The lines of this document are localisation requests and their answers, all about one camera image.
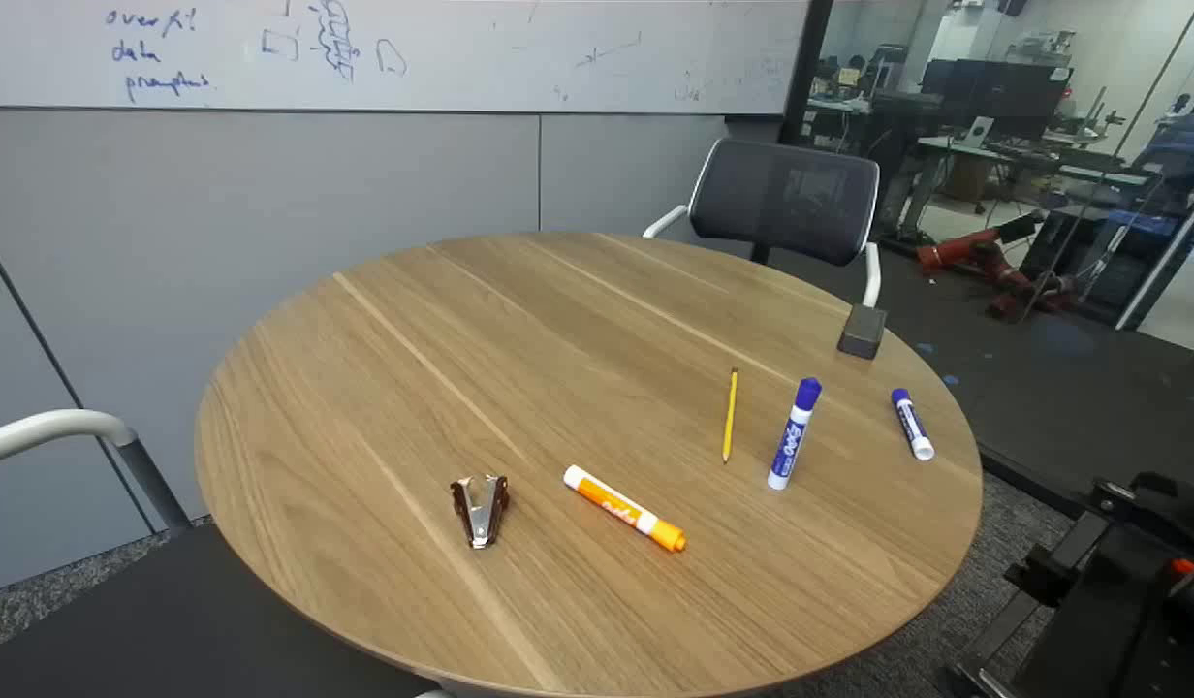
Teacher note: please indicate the black whiteboard duster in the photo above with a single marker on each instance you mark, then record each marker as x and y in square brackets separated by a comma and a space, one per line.
[864, 336]

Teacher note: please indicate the yellow pencil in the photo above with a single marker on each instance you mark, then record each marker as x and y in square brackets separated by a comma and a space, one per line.
[730, 418]

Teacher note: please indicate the orange white marker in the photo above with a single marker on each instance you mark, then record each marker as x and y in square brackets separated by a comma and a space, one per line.
[617, 504]

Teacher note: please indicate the small black object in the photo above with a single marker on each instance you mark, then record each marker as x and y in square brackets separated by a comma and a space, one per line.
[479, 515]

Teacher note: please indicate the upright blue white marker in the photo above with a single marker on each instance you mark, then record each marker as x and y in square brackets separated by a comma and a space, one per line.
[792, 441]

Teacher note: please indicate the small blue white marker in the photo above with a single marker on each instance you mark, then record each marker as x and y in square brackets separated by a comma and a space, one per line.
[914, 429]

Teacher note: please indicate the black vertical pillar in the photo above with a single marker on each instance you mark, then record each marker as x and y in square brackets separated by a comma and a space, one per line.
[803, 73]

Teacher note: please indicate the black office chair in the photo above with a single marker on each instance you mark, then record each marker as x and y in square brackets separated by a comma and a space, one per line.
[901, 128]

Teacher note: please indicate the orange machine on floor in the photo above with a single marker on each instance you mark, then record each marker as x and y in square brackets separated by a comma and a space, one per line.
[980, 259]

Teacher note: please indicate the wall whiteboard with blue writing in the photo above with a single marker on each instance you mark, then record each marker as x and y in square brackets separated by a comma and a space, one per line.
[496, 53]

